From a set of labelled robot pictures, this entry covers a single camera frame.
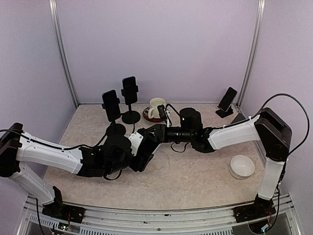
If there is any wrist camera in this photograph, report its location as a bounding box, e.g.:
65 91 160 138
128 132 144 156
157 105 172 127

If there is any red round coaster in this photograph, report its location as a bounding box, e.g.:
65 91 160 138
142 107 170 123

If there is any short black phone stand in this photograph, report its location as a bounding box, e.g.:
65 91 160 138
101 96 127 137

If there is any white bowl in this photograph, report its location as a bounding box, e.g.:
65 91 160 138
229 155 255 180

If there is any black folding phone stand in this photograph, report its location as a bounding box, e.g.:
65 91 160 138
215 106 233 118

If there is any tall black clamp phone stand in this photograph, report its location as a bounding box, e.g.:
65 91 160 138
120 84 141 124

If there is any black phone crossing stack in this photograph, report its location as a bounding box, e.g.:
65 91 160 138
102 90 121 122

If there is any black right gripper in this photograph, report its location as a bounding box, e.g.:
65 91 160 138
141 124 193 143

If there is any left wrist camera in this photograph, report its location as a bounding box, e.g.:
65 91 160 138
128 132 144 156

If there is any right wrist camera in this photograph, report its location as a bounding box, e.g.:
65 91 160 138
157 105 172 127

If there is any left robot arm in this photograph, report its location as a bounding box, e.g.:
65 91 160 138
0 123 160 221

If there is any black plate phone stand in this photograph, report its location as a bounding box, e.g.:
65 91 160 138
231 113 246 124

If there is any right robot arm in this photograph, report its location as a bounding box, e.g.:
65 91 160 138
137 107 292 223

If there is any light blue bottom phone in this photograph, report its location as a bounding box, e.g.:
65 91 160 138
136 134 160 158

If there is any white ceramic mug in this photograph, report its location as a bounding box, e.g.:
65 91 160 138
148 97 166 118

